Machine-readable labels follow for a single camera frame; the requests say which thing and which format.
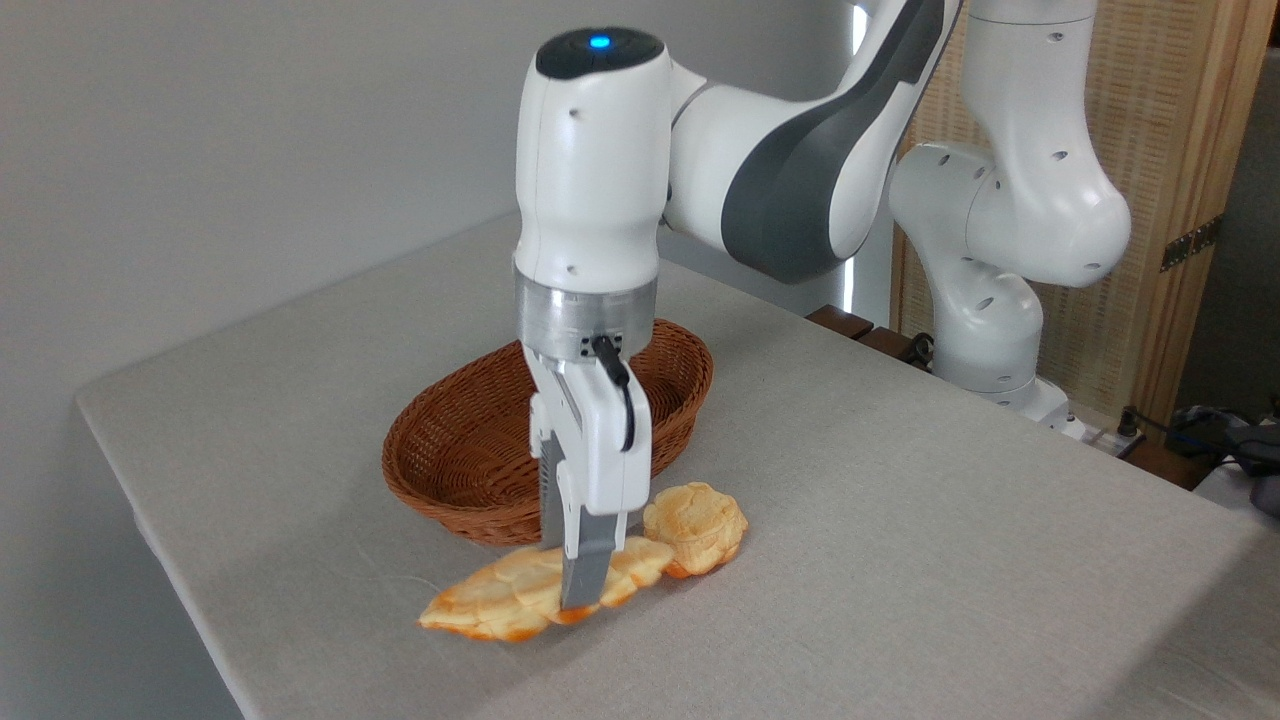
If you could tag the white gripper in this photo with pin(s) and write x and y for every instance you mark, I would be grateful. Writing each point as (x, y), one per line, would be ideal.
(610, 460)

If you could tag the long braided bread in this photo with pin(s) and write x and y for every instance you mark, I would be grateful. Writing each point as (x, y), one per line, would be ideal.
(490, 600)

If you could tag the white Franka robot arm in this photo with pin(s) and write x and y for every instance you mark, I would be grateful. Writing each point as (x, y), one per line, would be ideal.
(590, 180)

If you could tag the round bread bun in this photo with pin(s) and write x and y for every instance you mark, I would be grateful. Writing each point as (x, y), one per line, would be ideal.
(700, 525)

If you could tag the brown wicker basket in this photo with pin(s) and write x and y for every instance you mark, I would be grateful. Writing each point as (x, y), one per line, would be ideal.
(450, 470)

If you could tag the grey tablecloth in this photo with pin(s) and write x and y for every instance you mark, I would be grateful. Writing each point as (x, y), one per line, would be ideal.
(900, 550)

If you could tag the dark brown wooden block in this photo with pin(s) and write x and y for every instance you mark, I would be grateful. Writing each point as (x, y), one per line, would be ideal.
(838, 321)
(890, 345)

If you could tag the white power strip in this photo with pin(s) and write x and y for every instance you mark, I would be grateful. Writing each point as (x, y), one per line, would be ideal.
(1100, 437)

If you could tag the metal screen hinge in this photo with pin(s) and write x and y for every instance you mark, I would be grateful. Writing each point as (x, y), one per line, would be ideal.
(1190, 243)

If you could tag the dark grey device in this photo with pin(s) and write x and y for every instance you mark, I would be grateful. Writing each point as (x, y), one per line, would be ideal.
(1262, 465)

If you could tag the wooden rattan screen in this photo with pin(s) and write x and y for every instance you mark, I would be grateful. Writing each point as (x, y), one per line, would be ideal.
(1160, 100)

